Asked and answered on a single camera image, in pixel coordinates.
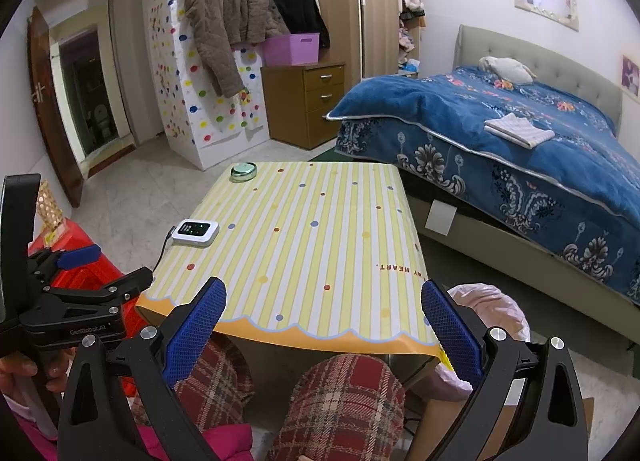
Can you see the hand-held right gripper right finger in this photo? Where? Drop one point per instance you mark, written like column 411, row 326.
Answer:
column 450, row 331

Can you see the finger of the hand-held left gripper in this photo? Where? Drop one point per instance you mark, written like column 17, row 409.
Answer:
column 80, row 256
column 115, row 288

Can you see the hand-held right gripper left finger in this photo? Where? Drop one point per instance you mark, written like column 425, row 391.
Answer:
column 197, row 326

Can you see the yellow foam net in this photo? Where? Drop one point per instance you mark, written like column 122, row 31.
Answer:
column 445, row 358

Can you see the bin with pink bag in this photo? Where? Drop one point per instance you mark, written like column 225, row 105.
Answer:
column 490, row 306

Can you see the person's left hand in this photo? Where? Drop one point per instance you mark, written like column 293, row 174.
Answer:
column 20, row 367

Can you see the red plastic stool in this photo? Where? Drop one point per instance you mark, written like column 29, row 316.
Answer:
column 75, row 233

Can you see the gold woven basket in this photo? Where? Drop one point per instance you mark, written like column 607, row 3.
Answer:
column 47, row 206

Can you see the person's left leg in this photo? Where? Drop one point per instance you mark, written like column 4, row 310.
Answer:
column 220, row 386

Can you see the person's leg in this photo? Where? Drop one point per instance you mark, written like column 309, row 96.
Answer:
column 340, row 406
column 220, row 386

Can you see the white portable router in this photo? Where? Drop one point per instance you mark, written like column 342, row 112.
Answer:
column 195, row 232

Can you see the white square panel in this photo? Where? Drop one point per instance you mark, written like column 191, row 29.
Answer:
column 440, row 218

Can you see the pink jacket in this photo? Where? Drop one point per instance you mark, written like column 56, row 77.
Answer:
column 220, row 441

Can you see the person's right leg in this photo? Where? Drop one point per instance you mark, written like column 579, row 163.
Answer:
column 340, row 406

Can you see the yellow striped tablecloth table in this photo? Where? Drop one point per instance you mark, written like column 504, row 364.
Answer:
column 310, row 251

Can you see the white toilet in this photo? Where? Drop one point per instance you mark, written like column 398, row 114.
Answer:
column 102, row 121

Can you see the round green tin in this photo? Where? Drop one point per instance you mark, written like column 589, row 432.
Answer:
column 243, row 172

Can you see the polka dot covered cabinet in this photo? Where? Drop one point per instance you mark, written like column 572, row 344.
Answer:
column 175, row 106

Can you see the folded white cloth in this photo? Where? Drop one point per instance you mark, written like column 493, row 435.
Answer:
column 520, row 131

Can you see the green rug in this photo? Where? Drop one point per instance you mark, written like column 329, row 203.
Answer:
column 327, row 155

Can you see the blue floral blanket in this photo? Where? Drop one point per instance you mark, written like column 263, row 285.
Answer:
column 450, row 106

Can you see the wooden drawer cabinet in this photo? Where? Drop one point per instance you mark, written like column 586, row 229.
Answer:
column 285, row 106

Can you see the white plush pillow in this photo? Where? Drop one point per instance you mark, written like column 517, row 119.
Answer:
column 507, row 70

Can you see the brown quilted jacket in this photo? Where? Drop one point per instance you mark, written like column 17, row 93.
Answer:
column 225, row 6

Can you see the purple plastic basket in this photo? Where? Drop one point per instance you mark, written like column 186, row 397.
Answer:
column 290, row 51

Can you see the grey upholstered bed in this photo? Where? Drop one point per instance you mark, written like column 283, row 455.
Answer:
column 550, row 56

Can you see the wooden wardrobe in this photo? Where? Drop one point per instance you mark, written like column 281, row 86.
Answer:
column 375, row 6

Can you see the small wall photo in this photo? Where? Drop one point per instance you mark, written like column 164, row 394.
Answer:
column 631, row 76

